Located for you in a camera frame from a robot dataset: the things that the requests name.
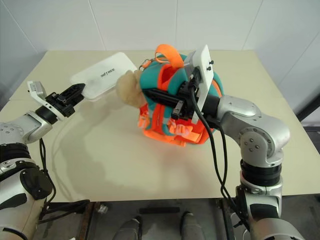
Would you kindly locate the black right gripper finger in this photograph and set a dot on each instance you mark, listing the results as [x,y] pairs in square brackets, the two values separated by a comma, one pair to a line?
[162,94]
[170,102]

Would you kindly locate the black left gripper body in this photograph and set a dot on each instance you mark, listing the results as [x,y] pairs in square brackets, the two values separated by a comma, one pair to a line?
[61,105]

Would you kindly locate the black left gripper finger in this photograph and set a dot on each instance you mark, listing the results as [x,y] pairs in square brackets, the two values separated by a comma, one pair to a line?
[75,88]
[76,98]

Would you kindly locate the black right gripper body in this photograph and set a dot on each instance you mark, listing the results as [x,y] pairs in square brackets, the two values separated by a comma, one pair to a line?
[187,100]

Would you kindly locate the orange and teal backpack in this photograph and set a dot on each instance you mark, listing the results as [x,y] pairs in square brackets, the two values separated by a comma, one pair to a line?
[150,80]

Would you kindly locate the white plastic pouch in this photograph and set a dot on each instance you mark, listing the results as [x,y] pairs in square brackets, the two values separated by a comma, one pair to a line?
[105,72]

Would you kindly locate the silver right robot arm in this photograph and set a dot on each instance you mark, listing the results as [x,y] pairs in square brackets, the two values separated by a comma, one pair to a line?
[250,117]

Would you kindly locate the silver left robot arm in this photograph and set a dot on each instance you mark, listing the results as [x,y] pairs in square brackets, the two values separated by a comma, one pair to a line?
[15,130]

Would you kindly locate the beige plush toy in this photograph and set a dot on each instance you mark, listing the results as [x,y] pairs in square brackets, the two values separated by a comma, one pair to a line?
[128,90]

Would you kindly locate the small white connector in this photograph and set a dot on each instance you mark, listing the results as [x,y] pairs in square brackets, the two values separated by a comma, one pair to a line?
[102,208]

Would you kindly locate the grey rounded shape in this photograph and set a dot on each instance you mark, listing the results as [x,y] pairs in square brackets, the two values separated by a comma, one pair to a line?
[191,226]
[128,228]

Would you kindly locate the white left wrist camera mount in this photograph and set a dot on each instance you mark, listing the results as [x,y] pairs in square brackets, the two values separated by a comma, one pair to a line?
[37,91]

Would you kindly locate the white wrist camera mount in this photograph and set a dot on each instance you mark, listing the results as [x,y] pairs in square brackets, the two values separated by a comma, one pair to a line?
[206,75]
[37,91]

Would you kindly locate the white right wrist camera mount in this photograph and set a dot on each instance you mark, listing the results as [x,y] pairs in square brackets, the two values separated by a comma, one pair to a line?
[206,75]

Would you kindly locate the rusty metal table frame bar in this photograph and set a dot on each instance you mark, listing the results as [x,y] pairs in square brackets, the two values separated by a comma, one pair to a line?
[87,222]

